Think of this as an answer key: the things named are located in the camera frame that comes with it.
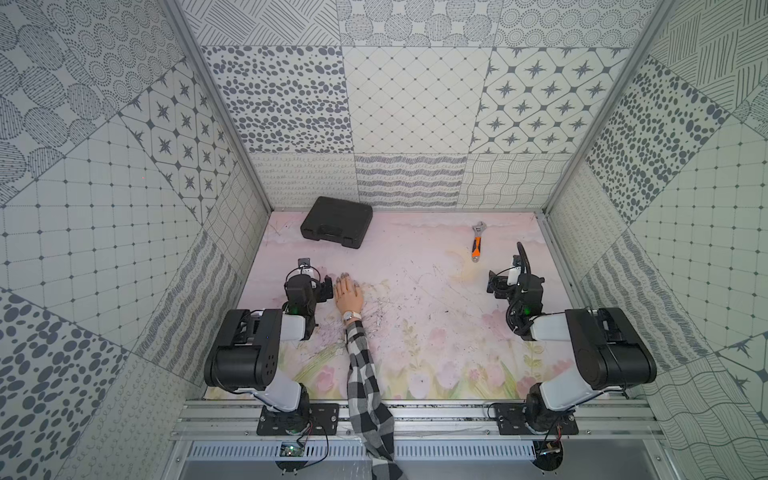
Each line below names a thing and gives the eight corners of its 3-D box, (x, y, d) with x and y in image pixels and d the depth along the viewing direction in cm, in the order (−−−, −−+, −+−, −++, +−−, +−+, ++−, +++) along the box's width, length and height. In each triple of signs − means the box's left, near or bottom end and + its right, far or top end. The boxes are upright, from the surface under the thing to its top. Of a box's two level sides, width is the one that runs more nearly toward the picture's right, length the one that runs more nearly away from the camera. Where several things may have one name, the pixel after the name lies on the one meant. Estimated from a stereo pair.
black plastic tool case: (302, 239, 113) (298, 230, 109) (321, 202, 127) (319, 193, 123) (362, 250, 110) (361, 241, 106) (376, 211, 124) (376, 201, 119)
